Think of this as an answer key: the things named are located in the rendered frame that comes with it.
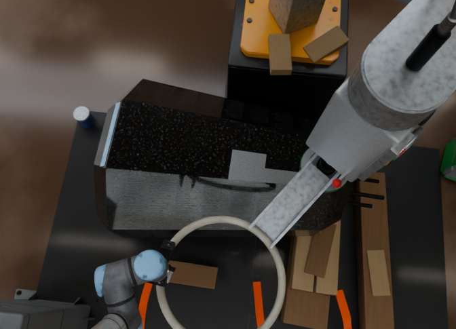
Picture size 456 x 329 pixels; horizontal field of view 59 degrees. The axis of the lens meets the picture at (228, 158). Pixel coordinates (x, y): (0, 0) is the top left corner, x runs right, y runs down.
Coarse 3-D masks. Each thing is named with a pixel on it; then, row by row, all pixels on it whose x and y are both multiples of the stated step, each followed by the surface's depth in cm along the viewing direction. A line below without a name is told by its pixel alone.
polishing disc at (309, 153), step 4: (308, 152) 178; (312, 152) 178; (304, 156) 177; (308, 156) 177; (312, 156) 177; (304, 160) 177; (308, 160) 177; (316, 160) 177; (304, 164) 176; (336, 172) 175; (328, 176) 175; (332, 176) 175; (344, 180) 174; (328, 188) 173; (332, 188) 173; (336, 188) 173
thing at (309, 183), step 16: (304, 176) 162; (320, 176) 161; (336, 176) 156; (288, 192) 162; (304, 192) 161; (320, 192) 156; (272, 208) 162; (288, 208) 161; (304, 208) 156; (256, 224) 163; (272, 224) 162; (288, 224) 161; (272, 240) 161
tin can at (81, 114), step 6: (78, 108) 259; (84, 108) 259; (78, 114) 258; (84, 114) 258; (90, 114) 262; (78, 120) 257; (84, 120) 258; (90, 120) 263; (84, 126) 266; (90, 126) 268
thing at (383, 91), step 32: (416, 0) 101; (448, 0) 101; (384, 32) 98; (416, 32) 98; (384, 64) 96; (448, 64) 96; (352, 96) 103; (384, 96) 93; (416, 96) 93; (448, 96) 94; (384, 128) 102
